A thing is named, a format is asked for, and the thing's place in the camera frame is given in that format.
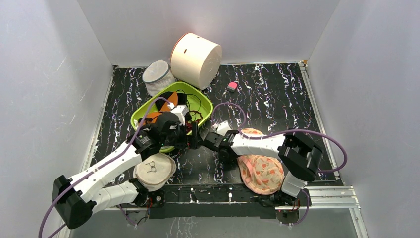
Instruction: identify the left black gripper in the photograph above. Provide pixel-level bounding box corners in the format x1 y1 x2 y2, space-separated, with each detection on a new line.
161 122 204 150

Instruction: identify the floral mesh laundry bag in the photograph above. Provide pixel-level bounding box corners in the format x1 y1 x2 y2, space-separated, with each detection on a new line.
237 128 285 196

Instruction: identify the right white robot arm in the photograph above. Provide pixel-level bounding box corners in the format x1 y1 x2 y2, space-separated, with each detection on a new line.
202 128 323 205

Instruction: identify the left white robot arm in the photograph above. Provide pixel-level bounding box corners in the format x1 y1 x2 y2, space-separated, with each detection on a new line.
52 112 200 229

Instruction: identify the maroon bra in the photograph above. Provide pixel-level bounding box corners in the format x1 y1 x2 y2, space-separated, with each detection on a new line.
185 110 203 133

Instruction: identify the orange black bra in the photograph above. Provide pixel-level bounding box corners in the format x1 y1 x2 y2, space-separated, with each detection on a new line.
142 91 187 125

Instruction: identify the cream round mesh laundry bag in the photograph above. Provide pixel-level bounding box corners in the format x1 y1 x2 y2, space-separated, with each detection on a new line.
133 153 176 192

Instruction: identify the white mesh cylindrical laundry bag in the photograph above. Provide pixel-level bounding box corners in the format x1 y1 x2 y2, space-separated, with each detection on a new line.
142 60 176 96

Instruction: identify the pink small block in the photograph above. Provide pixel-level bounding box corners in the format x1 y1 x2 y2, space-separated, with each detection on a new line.
226 82 238 92

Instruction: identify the white cylindrical container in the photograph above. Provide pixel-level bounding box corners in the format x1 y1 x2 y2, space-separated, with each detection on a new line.
170 33 222 90

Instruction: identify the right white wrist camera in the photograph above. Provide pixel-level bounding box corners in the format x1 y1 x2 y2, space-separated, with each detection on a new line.
212 120 232 136

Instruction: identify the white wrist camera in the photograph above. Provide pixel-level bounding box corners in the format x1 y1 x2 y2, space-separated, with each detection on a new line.
168 103 189 125
212 120 232 136

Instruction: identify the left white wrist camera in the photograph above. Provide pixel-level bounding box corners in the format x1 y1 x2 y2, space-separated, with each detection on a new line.
168 103 189 125

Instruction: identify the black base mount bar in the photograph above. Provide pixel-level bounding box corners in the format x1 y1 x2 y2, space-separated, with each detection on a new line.
113 182 313 220

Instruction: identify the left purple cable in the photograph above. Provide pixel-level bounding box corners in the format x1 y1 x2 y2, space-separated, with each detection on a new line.
38 96 174 238

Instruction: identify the aluminium frame rail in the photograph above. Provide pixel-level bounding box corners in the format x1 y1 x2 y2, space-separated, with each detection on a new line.
59 185 367 238

